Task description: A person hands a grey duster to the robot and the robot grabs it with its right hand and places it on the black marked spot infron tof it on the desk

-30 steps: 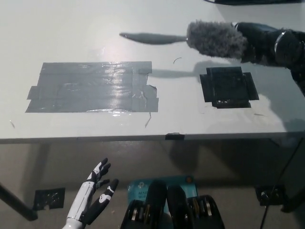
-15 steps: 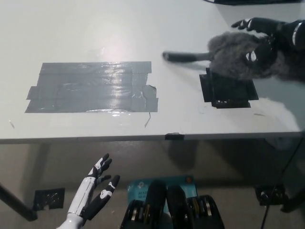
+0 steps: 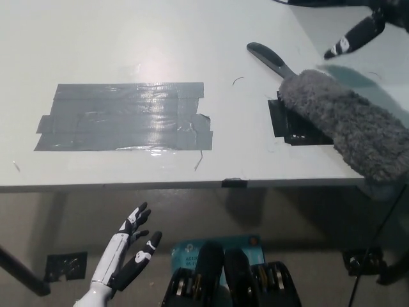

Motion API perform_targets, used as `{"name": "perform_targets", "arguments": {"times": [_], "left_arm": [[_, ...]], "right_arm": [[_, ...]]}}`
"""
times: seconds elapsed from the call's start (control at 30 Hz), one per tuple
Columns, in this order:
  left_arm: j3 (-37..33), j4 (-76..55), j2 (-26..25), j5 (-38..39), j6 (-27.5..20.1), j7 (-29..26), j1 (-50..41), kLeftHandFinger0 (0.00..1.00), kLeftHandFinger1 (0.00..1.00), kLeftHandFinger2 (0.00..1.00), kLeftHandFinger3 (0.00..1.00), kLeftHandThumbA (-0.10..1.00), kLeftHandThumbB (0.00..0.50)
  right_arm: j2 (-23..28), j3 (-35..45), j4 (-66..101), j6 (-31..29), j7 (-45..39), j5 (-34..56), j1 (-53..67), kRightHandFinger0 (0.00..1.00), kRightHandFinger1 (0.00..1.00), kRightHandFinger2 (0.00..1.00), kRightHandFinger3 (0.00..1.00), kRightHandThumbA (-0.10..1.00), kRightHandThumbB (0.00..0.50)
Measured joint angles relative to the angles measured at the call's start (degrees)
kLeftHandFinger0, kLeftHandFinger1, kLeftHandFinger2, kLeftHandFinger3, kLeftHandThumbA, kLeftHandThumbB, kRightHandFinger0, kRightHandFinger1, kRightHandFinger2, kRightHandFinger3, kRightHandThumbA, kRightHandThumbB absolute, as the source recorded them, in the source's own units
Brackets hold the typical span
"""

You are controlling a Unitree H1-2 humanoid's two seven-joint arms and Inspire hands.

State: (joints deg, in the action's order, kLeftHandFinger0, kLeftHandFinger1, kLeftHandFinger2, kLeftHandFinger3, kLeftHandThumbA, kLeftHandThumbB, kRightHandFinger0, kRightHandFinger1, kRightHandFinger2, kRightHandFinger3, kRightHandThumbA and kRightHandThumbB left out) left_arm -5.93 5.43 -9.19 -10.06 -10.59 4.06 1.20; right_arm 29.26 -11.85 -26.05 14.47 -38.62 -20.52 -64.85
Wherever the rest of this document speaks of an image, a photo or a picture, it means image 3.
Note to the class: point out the grey duct tape patch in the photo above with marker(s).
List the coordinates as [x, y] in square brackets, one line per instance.
[128, 118]

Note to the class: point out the crumpled black floor tape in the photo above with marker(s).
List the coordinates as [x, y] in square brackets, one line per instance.
[65, 267]
[364, 262]

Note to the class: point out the black table leg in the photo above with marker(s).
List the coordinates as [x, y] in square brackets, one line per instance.
[22, 275]

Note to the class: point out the small black tape strip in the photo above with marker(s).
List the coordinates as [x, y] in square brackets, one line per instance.
[234, 183]

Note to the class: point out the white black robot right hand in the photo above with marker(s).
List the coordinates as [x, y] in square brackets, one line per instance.
[358, 35]

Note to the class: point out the black flat device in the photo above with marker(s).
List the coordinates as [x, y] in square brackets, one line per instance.
[319, 2]

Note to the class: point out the black tape square patch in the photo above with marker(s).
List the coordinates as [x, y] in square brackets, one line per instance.
[284, 124]

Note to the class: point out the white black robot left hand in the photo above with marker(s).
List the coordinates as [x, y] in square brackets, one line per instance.
[134, 259]

